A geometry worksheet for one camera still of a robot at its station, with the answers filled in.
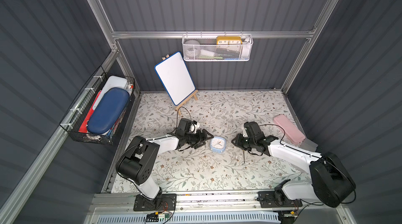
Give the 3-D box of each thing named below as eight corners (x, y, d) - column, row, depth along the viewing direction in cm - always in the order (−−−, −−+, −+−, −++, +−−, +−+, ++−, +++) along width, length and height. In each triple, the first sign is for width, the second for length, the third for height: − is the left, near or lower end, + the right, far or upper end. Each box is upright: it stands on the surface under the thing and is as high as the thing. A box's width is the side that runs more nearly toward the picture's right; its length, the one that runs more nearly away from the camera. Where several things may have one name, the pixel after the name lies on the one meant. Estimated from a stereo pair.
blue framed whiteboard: (165, 105, 114) (153, 66, 88) (184, 89, 125) (178, 50, 98) (178, 113, 109) (170, 75, 83) (197, 96, 120) (194, 57, 93)
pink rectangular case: (293, 145, 94) (295, 143, 92) (271, 118, 107) (272, 116, 104) (305, 140, 96) (307, 138, 94) (282, 114, 109) (283, 112, 106)
